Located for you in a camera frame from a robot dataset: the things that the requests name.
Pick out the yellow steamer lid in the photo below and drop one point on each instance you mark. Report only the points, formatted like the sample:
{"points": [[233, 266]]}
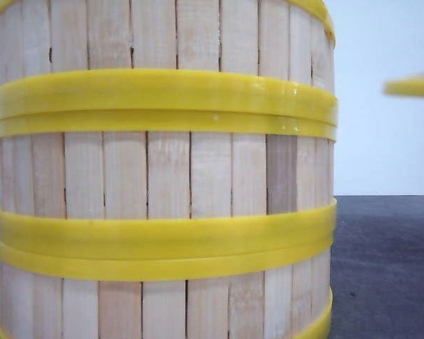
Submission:
{"points": [[411, 86]]}

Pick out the wooden steamer basket yellow rims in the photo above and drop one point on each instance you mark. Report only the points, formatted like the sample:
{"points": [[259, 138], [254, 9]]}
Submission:
{"points": [[137, 224]]}

